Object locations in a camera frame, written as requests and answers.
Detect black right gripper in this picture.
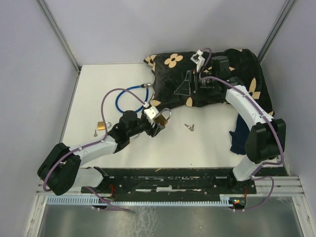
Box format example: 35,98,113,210
173,68,217,96

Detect brass padlock with key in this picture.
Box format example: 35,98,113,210
154,108,172,126

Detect silver cable lock keys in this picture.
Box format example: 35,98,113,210
184,124,195,131

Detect blue cable with plug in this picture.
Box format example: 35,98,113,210
115,82,153,115

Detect small brass padlock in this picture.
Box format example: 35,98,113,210
97,121,112,130

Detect large brass padlock with keys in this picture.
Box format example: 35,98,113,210
130,134,140,142

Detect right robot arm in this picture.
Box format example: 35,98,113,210
174,51,286,193

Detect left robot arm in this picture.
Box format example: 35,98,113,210
38,109,168,196

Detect black floral patterned blanket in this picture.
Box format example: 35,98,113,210
144,48,274,115

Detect dark blue cloth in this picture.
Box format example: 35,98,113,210
229,115,250,155

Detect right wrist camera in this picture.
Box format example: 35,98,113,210
191,49,205,73

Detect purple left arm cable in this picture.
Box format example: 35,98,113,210
42,88,149,212

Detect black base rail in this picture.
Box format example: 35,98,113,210
81,167,289,197

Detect right aluminium frame post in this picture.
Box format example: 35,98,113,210
257,0,297,64

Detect aluminium frame post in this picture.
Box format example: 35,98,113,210
257,0,297,64
36,0,81,72

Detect white slotted cable duct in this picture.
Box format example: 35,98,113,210
46,194,235,205

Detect left aluminium frame post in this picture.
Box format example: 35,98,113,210
36,0,81,72

